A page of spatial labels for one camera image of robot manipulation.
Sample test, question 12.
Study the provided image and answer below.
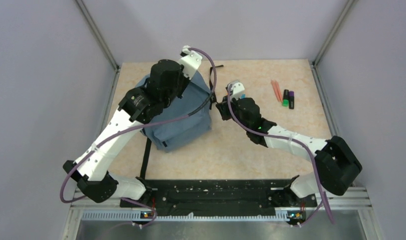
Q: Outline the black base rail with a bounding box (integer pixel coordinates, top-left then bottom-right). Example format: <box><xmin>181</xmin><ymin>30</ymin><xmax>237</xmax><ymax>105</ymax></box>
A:
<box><xmin>138</xmin><ymin>179</ymin><xmax>317</xmax><ymax>218</ymax></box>

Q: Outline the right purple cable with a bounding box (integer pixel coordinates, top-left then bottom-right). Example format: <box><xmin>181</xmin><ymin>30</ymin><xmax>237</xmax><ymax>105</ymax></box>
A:
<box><xmin>226</xmin><ymin>89</ymin><xmax>336</xmax><ymax>228</ymax></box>

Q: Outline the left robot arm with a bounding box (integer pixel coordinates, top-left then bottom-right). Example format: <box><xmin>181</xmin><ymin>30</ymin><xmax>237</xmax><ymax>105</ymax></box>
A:
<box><xmin>63</xmin><ymin>59</ymin><xmax>198</xmax><ymax>207</ymax></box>

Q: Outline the blue student backpack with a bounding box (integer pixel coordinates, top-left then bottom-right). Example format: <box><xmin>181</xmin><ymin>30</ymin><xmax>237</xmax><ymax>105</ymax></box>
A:
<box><xmin>136</xmin><ymin>64</ymin><xmax>224</xmax><ymax>181</ymax></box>

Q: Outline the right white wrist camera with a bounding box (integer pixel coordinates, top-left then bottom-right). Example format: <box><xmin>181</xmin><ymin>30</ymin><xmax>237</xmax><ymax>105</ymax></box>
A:
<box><xmin>226</xmin><ymin>80</ymin><xmax>245</xmax><ymax>100</ymax></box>

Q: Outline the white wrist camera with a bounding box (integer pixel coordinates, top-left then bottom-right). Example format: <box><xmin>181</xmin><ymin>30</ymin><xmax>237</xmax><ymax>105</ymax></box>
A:
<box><xmin>226</xmin><ymin>80</ymin><xmax>245</xmax><ymax>100</ymax></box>
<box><xmin>178</xmin><ymin>45</ymin><xmax>202</xmax><ymax>80</ymax></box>

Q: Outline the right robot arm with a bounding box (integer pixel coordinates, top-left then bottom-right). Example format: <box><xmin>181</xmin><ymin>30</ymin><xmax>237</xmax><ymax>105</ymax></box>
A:
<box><xmin>216</xmin><ymin>96</ymin><xmax>362</xmax><ymax>206</ymax></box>

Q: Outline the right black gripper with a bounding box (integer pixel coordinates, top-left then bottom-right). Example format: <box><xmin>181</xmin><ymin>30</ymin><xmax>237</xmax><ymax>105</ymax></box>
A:
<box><xmin>217</xmin><ymin>93</ymin><xmax>250</xmax><ymax>131</ymax></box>

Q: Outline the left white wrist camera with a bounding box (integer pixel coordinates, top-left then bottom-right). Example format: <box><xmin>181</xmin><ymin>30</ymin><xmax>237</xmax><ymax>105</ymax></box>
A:
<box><xmin>178</xmin><ymin>45</ymin><xmax>202</xmax><ymax>80</ymax></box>

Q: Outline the purple highlighter marker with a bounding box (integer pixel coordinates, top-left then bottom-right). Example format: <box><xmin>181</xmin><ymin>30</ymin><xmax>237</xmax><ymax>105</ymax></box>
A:
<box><xmin>288</xmin><ymin>91</ymin><xmax>295</xmax><ymax>110</ymax></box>

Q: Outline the green highlighter marker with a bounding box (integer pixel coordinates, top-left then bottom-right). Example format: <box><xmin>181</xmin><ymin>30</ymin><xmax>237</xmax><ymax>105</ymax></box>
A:
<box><xmin>282</xmin><ymin>89</ymin><xmax>289</xmax><ymax>107</ymax></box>

